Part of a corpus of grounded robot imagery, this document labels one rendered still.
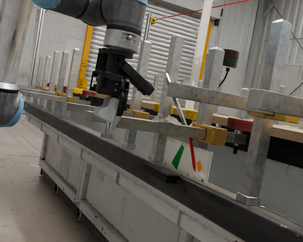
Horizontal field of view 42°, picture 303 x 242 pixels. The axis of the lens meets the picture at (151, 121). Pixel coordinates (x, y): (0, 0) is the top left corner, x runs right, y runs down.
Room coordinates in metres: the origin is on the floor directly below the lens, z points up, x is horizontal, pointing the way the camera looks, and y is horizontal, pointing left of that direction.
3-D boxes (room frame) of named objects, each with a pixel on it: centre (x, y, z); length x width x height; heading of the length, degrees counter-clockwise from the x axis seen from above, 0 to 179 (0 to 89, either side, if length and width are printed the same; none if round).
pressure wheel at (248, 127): (1.23, -0.27, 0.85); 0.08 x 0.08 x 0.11
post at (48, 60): (3.20, 0.90, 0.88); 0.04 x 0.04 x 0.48; 28
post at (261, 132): (1.00, -0.28, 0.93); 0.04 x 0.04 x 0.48; 28
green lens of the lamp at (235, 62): (1.24, -0.20, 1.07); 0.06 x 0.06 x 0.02
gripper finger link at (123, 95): (1.02, 0.09, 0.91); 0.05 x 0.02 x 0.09; 28
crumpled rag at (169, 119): (1.11, -0.04, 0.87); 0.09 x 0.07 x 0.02; 118
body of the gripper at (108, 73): (1.02, 0.12, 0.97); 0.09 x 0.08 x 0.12; 118
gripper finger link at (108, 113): (1.01, 0.11, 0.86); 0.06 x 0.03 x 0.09; 118
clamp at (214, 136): (1.20, -0.17, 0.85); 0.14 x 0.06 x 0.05; 28
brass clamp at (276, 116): (0.98, -0.29, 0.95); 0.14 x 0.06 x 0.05; 28
